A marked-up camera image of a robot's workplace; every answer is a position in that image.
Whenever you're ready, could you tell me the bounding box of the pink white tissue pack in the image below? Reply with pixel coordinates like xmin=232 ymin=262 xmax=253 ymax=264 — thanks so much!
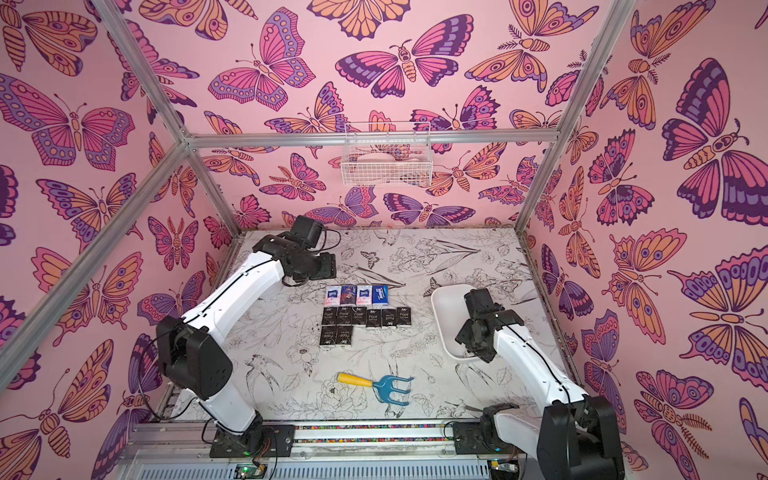
xmin=324 ymin=285 xmax=342 ymax=307
xmin=356 ymin=285 xmax=373 ymax=306

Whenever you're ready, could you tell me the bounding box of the blue red illustrated tissue pack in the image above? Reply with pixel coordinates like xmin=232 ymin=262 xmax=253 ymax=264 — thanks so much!
xmin=340 ymin=284 xmax=358 ymax=306

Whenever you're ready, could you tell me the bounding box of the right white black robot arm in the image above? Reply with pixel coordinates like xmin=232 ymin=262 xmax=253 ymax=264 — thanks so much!
xmin=455 ymin=288 xmax=625 ymax=479

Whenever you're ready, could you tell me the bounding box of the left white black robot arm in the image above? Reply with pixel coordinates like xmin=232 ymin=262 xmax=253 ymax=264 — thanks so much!
xmin=156 ymin=216 xmax=336 ymax=435

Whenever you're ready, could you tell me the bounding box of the blue yellow toy rake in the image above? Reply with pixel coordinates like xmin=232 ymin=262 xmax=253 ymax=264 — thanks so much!
xmin=336 ymin=372 xmax=414 ymax=407

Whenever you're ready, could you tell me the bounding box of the green circuit board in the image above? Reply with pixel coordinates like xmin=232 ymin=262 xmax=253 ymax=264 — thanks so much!
xmin=233 ymin=464 xmax=267 ymax=480

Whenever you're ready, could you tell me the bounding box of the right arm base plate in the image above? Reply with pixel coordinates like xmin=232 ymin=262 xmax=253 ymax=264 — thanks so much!
xmin=450 ymin=419 xmax=539 ymax=456

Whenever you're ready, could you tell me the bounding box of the white wire wall basket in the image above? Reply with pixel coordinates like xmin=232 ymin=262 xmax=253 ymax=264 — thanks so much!
xmin=338 ymin=121 xmax=434 ymax=188

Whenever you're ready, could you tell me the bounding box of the aluminium mounting rail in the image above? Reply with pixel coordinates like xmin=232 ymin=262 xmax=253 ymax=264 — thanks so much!
xmin=120 ymin=419 xmax=529 ymax=465

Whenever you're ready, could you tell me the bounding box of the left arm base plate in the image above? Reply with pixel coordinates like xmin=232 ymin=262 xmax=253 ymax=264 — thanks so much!
xmin=209 ymin=424 xmax=296 ymax=459

